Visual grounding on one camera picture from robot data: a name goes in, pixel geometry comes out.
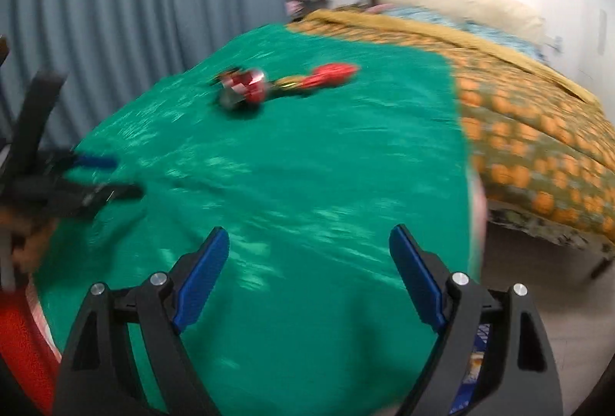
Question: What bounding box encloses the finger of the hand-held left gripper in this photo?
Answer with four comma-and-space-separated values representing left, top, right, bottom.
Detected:
58, 183, 145, 221
38, 149, 118, 177

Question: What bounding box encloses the person's left hand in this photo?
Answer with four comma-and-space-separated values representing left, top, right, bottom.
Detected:
0, 207, 56, 273

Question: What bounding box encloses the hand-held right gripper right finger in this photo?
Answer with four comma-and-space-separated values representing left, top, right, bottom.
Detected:
389, 224, 564, 416

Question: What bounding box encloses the blue snack packet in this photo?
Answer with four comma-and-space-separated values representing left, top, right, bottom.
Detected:
449, 324, 492, 414

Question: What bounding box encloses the light blue patterned sheet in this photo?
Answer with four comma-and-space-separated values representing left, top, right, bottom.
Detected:
384, 5, 546, 59

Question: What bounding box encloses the red drink can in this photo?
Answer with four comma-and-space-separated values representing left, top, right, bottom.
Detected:
218, 68, 267, 109

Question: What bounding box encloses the dark wooden bed leg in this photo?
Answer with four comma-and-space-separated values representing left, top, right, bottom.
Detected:
588, 253, 613, 280

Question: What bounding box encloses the red plastic object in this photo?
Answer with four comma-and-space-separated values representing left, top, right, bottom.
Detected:
0, 286, 63, 416

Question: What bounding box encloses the orange flower print quilt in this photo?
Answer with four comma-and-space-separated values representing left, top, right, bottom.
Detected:
288, 20, 615, 234

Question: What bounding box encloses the green satin cloth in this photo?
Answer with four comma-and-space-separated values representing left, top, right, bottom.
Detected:
33, 22, 484, 416

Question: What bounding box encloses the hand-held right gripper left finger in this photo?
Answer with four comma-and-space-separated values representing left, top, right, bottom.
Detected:
53, 226, 230, 416

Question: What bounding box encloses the black leaf print bed sheet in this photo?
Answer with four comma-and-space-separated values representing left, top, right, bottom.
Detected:
487, 200, 615, 254

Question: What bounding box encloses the red snack packet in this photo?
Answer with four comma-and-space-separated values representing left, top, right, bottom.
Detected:
274, 62, 360, 96

